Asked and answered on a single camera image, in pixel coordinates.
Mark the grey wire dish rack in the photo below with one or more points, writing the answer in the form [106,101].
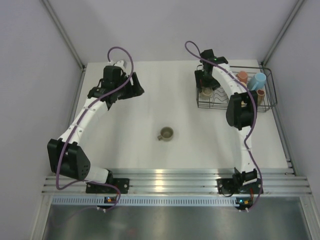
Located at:
[220,100]

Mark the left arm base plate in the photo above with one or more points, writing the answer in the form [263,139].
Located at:
[122,184]

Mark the pink ceramic mug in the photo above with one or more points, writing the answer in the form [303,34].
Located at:
[242,76]

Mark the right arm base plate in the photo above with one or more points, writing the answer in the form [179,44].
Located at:
[227,187]

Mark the light blue ceramic mug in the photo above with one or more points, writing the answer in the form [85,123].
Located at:
[257,82]

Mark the perforated cable duct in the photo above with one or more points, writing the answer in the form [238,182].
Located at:
[181,201]

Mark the fluted beige small cup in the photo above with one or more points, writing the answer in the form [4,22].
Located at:
[207,92]

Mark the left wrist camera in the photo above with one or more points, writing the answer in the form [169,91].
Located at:
[120,63]

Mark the dark brown mug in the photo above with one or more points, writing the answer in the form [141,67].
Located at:
[260,96]

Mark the aluminium mounting rail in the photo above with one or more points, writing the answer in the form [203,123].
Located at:
[277,182]

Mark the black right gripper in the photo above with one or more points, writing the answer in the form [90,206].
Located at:
[214,84]

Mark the grey-brown stoneware cup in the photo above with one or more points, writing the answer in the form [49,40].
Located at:
[166,134]

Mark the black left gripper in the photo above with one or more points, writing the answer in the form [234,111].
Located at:
[134,90]

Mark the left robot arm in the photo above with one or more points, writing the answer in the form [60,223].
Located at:
[66,154]

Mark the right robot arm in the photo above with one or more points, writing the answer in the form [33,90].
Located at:
[241,112]

